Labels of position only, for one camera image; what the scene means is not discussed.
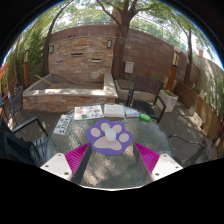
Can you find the dark slatted wooden chair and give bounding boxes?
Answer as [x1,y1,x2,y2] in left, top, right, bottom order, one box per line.
[125,75,167,124]

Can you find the grey wall utility box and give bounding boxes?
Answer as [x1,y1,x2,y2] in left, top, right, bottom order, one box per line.
[124,60,135,75]

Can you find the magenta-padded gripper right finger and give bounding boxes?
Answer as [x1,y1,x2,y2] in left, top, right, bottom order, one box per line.
[132,142,184,186]

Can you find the stone fountain basin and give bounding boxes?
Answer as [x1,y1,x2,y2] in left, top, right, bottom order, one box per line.
[22,71,119,114]

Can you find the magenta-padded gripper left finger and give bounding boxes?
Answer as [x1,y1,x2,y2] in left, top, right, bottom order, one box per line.
[39,142,93,186]

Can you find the purple paw-shaped mouse pad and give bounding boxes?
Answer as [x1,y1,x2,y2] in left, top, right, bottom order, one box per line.
[85,119,134,157]

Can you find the colourful picture sheet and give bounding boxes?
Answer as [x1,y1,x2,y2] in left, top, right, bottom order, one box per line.
[73,104,105,121]

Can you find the black metal mesh chair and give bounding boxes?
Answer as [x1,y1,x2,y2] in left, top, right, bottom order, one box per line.
[168,133,215,164]
[0,114,50,166]
[7,85,30,126]

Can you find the white planter box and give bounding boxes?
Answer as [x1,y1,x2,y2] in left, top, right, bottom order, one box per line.
[159,88,179,113]

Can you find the wooden post lamp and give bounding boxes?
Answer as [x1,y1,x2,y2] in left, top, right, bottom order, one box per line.
[23,45,31,89]
[165,46,182,92]

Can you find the large tree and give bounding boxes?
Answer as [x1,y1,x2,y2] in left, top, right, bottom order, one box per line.
[94,0,161,81]

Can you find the small white blue book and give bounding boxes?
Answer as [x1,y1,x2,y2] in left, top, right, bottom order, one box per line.
[124,108,141,119]

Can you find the green packet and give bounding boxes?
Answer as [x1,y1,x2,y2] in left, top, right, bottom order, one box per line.
[138,113,152,122]

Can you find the white licence plate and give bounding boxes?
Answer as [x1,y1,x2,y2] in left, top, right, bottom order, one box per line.
[53,114,73,136]

